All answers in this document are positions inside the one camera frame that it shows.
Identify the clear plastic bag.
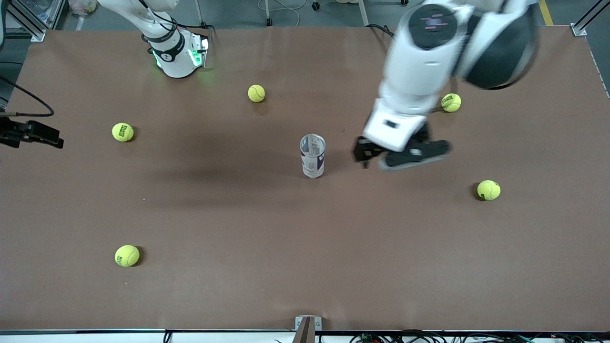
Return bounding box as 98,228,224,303
68,0,99,18

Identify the wheeled chair base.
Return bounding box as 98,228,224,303
311,0,407,12

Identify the white floor cable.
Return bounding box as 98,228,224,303
257,0,305,27

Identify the brown table mat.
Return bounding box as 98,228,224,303
0,24,610,332

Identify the aluminium frame profile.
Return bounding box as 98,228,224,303
570,0,610,37
0,0,67,42

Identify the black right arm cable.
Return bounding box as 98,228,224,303
0,75,55,118

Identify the black cable bundle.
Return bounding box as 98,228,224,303
350,330,610,343

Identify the white blue tennis ball can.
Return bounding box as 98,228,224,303
300,134,326,179

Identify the black base power cable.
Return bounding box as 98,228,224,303
366,23,394,38

